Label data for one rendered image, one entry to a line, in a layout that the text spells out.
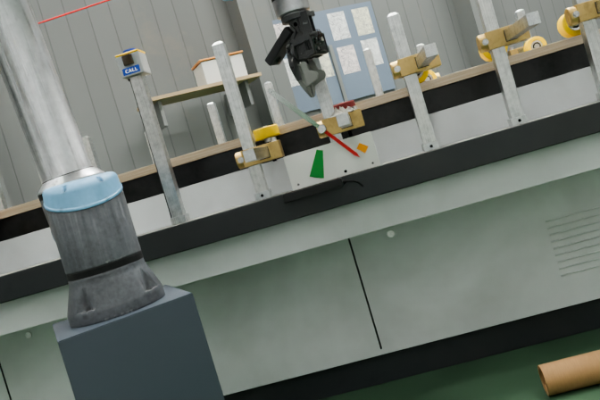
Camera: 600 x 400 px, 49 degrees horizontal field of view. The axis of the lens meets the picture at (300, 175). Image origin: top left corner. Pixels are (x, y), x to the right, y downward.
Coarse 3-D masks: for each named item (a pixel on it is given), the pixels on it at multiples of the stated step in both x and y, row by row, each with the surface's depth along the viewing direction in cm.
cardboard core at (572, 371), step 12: (564, 360) 172; (576, 360) 170; (588, 360) 169; (540, 372) 176; (552, 372) 170; (564, 372) 169; (576, 372) 168; (588, 372) 168; (552, 384) 169; (564, 384) 169; (576, 384) 169; (588, 384) 169
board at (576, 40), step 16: (544, 48) 200; (560, 48) 199; (512, 64) 202; (432, 80) 203; (448, 80) 203; (384, 96) 205; (400, 96) 205; (288, 128) 209; (224, 144) 211; (240, 144) 210; (176, 160) 213; (192, 160) 212; (128, 176) 215; (16, 208) 219; (32, 208) 218
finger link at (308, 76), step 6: (300, 66) 168; (306, 66) 167; (300, 72) 167; (306, 72) 167; (312, 72) 166; (306, 78) 167; (312, 78) 166; (300, 84) 168; (306, 84) 168; (306, 90) 168; (312, 96) 169
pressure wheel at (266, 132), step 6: (264, 126) 205; (270, 126) 202; (276, 126) 203; (258, 132) 202; (264, 132) 201; (270, 132) 202; (276, 132) 203; (258, 138) 203; (264, 138) 207; (270, 138) 204
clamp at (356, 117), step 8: (352, 112) 185; (360, 112) 185; (328, 120) 186; (336, 120) 186; (352, 120) 185; (360, 120) 185; (328, 128) 186; (336, 128) 186; (344, 128) 186; (352, 128) 185; (320, 136) 187; (328, 136) 186
